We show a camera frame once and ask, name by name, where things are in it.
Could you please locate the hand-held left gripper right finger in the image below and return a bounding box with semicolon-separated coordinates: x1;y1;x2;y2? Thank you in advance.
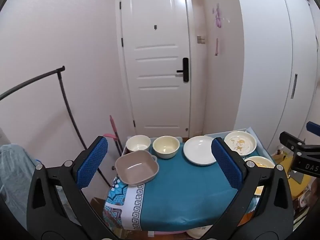
207;137;293;240

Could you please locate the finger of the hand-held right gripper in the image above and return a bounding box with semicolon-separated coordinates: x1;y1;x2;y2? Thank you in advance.
307;121;320;133
279;131;320;184

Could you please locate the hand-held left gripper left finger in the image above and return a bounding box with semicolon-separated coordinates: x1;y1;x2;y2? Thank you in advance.
26;135;113;240

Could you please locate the cream plate with cartoon print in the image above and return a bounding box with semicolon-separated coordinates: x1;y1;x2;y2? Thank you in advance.
224;131;257;156

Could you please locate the plain white plate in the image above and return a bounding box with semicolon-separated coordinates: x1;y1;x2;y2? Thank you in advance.
183;135;217;166

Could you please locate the beige square baking dish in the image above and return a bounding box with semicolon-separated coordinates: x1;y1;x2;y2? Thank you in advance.
115;151;160;187

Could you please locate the yellow box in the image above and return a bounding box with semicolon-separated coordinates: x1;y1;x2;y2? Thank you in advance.
271;150;313;198

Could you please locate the cream plate with yellow inside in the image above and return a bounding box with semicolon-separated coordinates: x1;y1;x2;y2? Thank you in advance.
244;156;275;169

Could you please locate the brown cardboard box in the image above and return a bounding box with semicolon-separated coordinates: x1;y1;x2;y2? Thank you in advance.
90;197;108;211

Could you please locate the teal patterned tablecloth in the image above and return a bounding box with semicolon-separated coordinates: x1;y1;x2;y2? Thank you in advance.
103;140;273;232

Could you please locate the white bowl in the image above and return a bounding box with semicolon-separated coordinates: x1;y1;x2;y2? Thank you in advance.
125;135;151;153

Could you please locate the cream bowl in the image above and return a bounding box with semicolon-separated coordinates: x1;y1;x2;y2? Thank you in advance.
152;136;180;159

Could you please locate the black clothes rack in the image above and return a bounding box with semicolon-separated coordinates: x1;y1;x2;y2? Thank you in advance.
0;66;112;188

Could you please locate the white patterned dish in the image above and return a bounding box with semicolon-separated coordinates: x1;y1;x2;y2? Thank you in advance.
186;226;213;239

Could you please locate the white wardrobe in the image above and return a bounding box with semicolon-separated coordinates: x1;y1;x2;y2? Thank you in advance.
234;0;320;153

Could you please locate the grey cloth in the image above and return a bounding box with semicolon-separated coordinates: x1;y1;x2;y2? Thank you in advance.
0;144;38;230

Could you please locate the white panel door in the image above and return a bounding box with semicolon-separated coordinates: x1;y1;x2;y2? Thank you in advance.
119;0;192;137

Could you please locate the grey wardrobe handle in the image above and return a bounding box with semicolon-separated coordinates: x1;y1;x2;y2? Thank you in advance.
291;74;298;99

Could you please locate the black door lock handle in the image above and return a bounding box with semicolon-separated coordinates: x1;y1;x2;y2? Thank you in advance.
177;58;190;82

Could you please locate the purple wall decoration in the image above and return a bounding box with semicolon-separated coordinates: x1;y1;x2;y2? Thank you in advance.
212;3;230;28

